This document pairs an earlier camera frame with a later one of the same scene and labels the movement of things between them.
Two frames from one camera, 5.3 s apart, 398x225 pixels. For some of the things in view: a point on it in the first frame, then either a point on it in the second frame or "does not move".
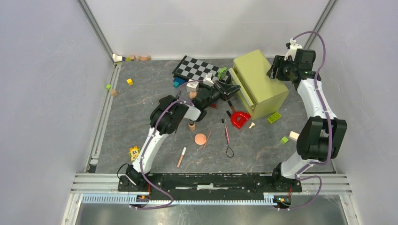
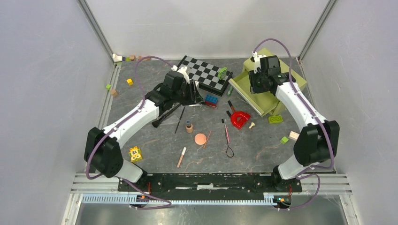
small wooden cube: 114,93 does not move
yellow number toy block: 134,153 does not move
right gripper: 279,61 -> 253,75
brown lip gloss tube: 231,106 does not move
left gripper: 229,89 -> 190,87
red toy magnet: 239,118 does not move
